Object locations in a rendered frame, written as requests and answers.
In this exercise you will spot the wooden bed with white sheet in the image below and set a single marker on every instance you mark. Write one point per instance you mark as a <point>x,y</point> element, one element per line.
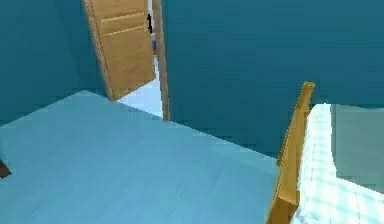
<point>313,173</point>

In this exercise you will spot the light wooden room door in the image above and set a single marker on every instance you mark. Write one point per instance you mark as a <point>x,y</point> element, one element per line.
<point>125,50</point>

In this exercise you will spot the dark brown furniture corner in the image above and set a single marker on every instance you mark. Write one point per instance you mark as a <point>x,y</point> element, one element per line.
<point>3,169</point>

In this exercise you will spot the pale green pillow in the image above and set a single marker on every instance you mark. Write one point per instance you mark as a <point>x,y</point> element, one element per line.
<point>358,146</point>

